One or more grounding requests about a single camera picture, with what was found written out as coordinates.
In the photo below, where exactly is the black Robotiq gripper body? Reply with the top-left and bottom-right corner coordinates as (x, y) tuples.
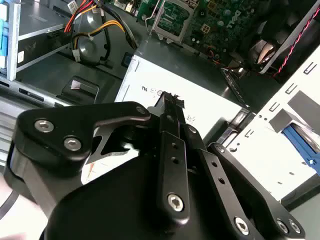
(44, 123), (236, 240)

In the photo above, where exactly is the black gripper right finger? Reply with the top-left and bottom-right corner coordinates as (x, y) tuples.
(174, 96), (306, 240)

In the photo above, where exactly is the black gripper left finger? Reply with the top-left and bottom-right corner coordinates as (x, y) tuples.
(9, 91), (191, 226)

